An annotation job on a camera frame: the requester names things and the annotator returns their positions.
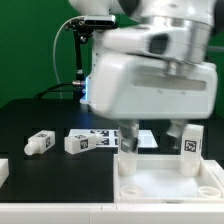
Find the white square tabletop tray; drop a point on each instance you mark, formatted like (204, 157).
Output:
(158, 179)

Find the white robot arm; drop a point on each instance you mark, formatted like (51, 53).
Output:
(201, 17)

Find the white left barrier block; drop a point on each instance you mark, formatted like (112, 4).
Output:
(4, 171)

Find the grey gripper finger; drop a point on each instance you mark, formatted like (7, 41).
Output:
(128, 133)

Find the white front barrier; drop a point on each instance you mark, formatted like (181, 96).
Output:
(22, 213)

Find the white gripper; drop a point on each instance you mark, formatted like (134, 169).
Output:
(153, 72)

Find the white marker sheet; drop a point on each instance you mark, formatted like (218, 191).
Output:
(110, 137)

